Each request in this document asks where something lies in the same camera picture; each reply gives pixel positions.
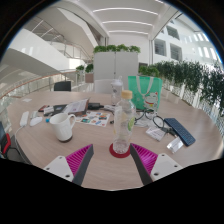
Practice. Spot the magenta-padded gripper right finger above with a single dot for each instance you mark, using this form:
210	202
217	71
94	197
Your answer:
148	160

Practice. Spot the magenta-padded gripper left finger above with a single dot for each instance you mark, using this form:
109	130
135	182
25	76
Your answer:
76	161

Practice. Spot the clear bottle with lime label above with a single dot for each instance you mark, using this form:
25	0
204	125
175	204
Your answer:
124	126

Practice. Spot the small clear plastic packet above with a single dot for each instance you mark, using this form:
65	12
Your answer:
175	145

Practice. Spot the flat round red coaster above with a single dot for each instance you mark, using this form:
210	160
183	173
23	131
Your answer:
115	154

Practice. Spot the white ceramic mug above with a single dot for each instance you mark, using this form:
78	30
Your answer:
61	126

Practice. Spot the colourful sticker sheet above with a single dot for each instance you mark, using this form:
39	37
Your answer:
93	119

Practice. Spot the teal marker pen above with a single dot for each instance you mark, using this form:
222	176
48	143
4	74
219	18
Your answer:
48	120

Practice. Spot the open white booklet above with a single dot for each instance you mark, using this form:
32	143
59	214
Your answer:
76	107

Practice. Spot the white computer mouse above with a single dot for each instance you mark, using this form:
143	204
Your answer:
35	121

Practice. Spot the black wallet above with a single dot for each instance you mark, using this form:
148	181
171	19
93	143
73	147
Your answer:
95	106

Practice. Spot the green tote bag with cat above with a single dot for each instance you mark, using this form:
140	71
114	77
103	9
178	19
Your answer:
141	90

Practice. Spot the red and black chair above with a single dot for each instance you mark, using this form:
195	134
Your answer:
5	143

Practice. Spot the clear bottle with white cap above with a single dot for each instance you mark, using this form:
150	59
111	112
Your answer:
116	91

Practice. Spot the black office chair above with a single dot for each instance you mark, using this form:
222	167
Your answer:
62	86

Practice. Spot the white chair back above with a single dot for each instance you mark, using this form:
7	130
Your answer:
103	86

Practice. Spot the row of green hedge plants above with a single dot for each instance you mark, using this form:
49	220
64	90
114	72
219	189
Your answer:
190	78

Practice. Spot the potted green plants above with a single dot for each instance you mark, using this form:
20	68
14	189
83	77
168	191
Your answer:
87	70

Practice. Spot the white cabinet topped with plants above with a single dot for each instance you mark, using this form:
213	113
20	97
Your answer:
113	65

